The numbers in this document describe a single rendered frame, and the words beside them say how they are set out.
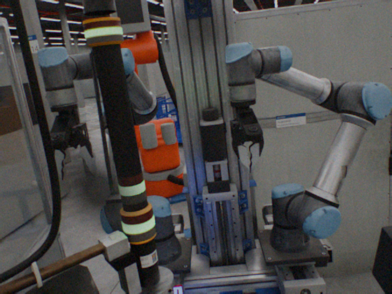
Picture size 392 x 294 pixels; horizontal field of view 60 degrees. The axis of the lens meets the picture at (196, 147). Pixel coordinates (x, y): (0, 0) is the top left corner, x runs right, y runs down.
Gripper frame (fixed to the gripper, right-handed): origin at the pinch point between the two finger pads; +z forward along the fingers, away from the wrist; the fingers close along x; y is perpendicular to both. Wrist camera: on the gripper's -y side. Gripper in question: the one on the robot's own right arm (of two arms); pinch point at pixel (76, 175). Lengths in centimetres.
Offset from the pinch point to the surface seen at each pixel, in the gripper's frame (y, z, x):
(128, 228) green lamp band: -52, -8, -24
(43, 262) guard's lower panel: 56, 58, 46
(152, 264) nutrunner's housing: -52, -2, -26
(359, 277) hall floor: 127, 148, -147
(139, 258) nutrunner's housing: -52, -3, -25
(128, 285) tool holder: -54, 0, -23
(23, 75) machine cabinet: 360, -34, 168
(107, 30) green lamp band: -52, -32, -26
